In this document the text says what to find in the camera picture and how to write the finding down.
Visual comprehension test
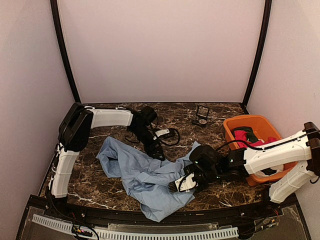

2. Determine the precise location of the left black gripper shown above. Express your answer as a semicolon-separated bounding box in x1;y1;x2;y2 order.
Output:
130;125;166;161

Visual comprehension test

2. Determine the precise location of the light blue shirt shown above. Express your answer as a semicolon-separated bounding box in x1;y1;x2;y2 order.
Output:
96;136;195;222

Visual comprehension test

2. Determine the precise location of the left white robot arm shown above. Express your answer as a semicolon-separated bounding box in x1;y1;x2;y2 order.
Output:
49;102;170;198

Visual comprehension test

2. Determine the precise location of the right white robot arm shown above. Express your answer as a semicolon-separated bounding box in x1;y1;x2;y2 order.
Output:
174;122;320;217

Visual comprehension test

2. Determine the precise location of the round iridescent brooch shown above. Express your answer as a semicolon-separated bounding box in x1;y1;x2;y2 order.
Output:
198;119;207;125

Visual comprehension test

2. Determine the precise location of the red garment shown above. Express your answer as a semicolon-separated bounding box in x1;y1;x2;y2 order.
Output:
232;127;278;148

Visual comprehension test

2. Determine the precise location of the orange plastic basin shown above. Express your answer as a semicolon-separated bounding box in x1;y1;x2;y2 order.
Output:
223;115;298;186

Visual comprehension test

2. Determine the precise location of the white garment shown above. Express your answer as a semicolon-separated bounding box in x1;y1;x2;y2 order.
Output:
255;164;284;178

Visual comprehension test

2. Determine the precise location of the left black frame post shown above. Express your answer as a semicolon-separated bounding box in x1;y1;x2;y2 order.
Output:
50;0;81;103

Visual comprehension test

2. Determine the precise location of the black frame post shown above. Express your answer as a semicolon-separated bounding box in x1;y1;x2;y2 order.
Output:
240;0;272;115
50;0;81;103

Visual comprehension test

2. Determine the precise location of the black front rail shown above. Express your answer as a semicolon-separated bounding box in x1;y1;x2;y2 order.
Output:
27;193;298;228

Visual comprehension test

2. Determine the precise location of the white slotted cable duct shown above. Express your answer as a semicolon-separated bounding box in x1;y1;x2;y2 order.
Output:
31;214;239;240

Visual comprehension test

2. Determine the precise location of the right black frame post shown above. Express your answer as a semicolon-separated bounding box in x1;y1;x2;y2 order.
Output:
240;0;272;115

